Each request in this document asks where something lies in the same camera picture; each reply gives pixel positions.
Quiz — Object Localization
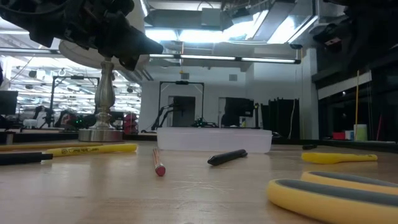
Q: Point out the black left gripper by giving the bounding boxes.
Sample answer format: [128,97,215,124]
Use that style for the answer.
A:
[71,0,164,71]

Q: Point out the red chair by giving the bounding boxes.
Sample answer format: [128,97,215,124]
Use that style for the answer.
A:
[123,112,139,135]

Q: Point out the orange pencil with red eraser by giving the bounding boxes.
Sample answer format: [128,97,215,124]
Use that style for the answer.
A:
[152,149,167,177]

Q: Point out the yellow highlighter with black print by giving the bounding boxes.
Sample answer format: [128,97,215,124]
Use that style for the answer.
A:
[46,143,138,158]

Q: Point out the plain yellow highlighter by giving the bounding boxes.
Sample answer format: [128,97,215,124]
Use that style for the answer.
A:
[301,152,379,165]

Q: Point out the clear plastic supply box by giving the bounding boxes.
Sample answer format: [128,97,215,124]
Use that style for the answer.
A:
[156,126,273,154]

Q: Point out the black curtain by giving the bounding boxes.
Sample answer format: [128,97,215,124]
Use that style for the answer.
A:
[260,98,301,140]

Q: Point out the white shade metal table lamp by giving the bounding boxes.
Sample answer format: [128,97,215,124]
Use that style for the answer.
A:
[58,0,150,143]

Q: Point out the black aluminium table frame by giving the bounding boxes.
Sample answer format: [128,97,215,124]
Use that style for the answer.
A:
[0,129,398,154]

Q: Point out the black computer monitor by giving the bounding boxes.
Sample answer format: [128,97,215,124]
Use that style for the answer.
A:
[0,90,19,116]

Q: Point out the black pen with white print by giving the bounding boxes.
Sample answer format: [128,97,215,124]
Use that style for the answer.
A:
[0,151,54,166]

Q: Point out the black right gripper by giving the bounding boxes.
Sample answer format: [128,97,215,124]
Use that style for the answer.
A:
[312,18,368,63]

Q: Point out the yellow handled scissors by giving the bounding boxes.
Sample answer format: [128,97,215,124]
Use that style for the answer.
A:
[266,170,398,224]

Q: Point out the black gantry frame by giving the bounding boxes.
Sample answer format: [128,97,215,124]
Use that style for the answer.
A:
[158,80,205,128]
[48,75,101,128]

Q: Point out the thin red pole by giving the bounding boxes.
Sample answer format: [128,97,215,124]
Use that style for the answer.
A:
[376,113,384,141]

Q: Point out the long ceiling light bar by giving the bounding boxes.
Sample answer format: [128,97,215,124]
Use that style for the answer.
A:
[149,53,302,65]

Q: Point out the black wall screen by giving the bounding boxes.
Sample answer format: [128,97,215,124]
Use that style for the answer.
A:
[224,97,255,118]

